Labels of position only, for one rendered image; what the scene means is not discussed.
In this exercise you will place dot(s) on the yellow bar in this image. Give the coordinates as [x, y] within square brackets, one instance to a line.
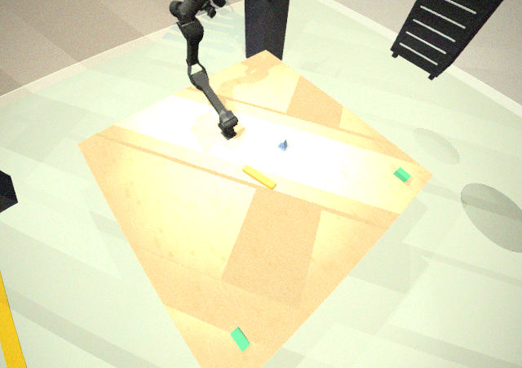
[258, 176]

